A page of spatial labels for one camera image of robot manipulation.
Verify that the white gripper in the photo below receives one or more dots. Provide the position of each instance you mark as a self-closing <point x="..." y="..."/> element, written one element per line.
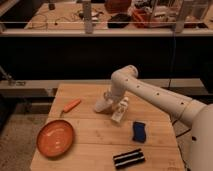
<point x="110" y="99"/>

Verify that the translucent white cup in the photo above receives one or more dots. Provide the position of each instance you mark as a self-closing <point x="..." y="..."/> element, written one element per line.
<point x="102" y="105"/>

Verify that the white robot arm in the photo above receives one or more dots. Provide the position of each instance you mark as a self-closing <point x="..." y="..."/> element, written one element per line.
<point x="193" y="113"/>

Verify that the white tube bottle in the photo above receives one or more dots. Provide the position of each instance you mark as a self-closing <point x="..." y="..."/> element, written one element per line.
<point x="120" y="109"/>

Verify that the blue sponge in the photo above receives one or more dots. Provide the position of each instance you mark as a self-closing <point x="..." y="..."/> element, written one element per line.
<point x="139" y="133"/>

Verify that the black white striped block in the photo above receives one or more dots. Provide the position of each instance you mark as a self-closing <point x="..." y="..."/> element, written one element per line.
<point x="128" y="159"/>

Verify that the orange plate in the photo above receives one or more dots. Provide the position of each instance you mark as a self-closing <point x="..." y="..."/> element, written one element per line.
<point x="55" y="138"/>

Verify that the black bowl on bench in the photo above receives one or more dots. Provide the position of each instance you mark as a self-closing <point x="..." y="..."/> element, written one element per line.
<point x="119" y="20"/>

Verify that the orange container on bench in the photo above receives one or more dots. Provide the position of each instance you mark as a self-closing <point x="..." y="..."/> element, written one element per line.
<point x="116" y="6"/>

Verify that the red tray on bench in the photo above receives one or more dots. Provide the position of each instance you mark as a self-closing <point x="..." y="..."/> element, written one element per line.
<point x="142" y="19"/>

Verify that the orange handled knife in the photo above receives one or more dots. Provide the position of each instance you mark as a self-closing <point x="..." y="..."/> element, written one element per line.
<point x="70" y="106"/>

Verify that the grey metal post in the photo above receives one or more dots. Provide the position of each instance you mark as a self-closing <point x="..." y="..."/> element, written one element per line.
<point x="87" y="13"/>

